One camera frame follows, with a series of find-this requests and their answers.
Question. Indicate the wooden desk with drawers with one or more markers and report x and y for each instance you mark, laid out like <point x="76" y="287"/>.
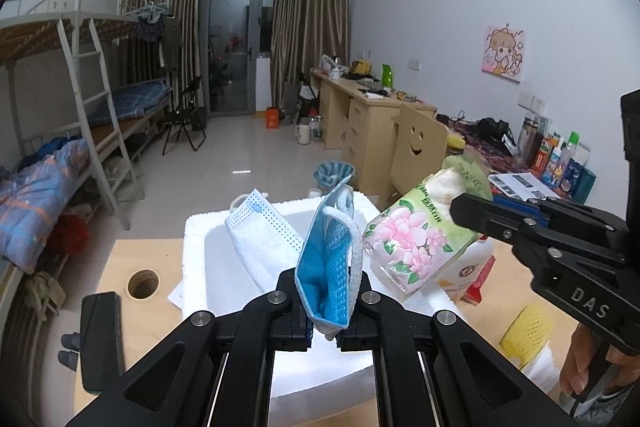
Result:
<point x="360" y="127"/>

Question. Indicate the white perforated face mask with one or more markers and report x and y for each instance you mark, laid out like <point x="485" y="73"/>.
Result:
<point x="260" y="237"/>

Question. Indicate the white wall switch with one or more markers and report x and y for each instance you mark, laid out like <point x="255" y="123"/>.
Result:
<point x="413" y="64"/>

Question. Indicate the floral tissue pack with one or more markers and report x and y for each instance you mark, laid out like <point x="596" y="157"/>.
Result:
<point x="415" y="237"/>

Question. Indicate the hanging dark olive garment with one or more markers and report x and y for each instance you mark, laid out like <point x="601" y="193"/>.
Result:
<point x="171" y="42"/>

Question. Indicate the white wall socket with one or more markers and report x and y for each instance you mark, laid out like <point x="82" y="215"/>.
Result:
<point x="531" y="102"/>

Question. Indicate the blue patterned quilt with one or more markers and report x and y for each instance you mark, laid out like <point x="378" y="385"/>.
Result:
<point x="35" y="197"/>

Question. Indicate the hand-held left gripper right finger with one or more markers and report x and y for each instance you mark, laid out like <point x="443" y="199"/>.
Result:
<point x="371" y="302"/>

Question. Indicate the white cabinet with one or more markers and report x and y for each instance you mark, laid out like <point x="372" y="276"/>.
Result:
<point x="263" y="82"/>

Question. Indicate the red cloth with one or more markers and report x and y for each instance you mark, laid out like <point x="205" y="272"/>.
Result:
<point x="70" y="234"/>

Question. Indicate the green translucent container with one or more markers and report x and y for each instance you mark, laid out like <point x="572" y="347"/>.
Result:
<point x="387" y="77"/>

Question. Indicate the metal bunk bed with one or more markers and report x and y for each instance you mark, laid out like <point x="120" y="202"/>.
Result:
<point x="30" y="27"/>

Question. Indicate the red snack packet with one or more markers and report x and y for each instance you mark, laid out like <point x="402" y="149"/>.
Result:
<point x="481" y="287"/>

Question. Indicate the pale crumpled rag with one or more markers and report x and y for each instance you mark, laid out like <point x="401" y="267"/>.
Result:
<point x="42" y="294"/>

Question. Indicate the wooden chair with smiley cutout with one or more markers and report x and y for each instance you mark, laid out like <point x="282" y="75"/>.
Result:
<point x="415" y="152"/>

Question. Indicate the black folding chair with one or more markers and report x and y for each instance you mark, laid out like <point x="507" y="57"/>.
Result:
<point x="185" y="117"/>

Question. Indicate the printed paper sheets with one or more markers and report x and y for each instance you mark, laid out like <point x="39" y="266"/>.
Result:
<point x="520" y="184"/>

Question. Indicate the glass balcony door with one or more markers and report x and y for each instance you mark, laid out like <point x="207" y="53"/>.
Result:
<point x="230" y="47"/>

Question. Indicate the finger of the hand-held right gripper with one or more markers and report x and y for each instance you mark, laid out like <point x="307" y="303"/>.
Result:
<point x="585" y="224"/>
<point x="482" y="217"/>

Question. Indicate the blue trash bin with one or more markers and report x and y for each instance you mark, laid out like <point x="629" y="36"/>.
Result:
<point x="332" y="174"/>

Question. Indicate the white foam box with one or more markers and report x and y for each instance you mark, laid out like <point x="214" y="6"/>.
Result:
<point x="200" y="267"/>

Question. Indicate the white bottle with red cap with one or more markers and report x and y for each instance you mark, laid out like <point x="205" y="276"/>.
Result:
<point x="462" y="274"/>

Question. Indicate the blue checked mattress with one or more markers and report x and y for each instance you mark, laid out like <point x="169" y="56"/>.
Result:
<point x="135" y="97"/>

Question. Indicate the person's right hand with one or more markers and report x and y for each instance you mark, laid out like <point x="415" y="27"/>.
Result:
<point x="575" y="367"/>

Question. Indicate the row of toiletry bottles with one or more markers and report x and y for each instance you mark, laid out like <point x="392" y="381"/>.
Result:
<point x="555" y="157"/>

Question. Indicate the black phone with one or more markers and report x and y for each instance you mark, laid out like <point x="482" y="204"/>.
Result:
<point x="101" y="342"/>

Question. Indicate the dark slippers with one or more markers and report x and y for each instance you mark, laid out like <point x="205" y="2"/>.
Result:
<point x="70" y="349"/>

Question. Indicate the black headphones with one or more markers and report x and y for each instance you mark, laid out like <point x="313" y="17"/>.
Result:
<point x="492" y="129"/>

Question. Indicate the clothes hanger rack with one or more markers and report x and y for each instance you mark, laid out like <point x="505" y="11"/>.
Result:
<point x="142" y="9"/>

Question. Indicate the white bed ladder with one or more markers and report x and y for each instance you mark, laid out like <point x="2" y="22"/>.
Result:
<point x="97" y="97"/>

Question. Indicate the white paper sheet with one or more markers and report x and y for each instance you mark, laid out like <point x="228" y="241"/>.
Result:
<point x="545" y="369"/>

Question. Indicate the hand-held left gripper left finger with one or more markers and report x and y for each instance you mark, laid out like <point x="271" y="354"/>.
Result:
<point x="280" y="304"/>

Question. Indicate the hanging dark blue garment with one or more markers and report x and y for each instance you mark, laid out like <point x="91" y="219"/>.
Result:
<point x="150" y="29"/>

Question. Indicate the white jug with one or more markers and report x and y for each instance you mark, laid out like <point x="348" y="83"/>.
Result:
<point x="303" y="132"/>

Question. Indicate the patterned tablecloth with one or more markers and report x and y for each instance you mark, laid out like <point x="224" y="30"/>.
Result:
<point x="480" y="152"/>

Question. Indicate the cartoon wall poster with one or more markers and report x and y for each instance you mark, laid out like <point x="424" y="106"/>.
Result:
<point x="502" y="54"/>

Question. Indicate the yellow soft item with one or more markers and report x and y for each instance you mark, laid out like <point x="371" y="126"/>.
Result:
<point x="456" y="141"/>

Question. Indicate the orange bottle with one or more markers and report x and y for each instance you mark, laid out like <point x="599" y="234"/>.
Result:
<point x="272" y="118"/>

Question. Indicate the blue face mask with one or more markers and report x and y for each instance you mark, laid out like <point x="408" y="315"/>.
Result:
<point x="325" y="267"/>

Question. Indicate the yellow foam mesh sleeve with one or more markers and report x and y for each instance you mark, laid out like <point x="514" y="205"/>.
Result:
<point x="530" y="332"/>

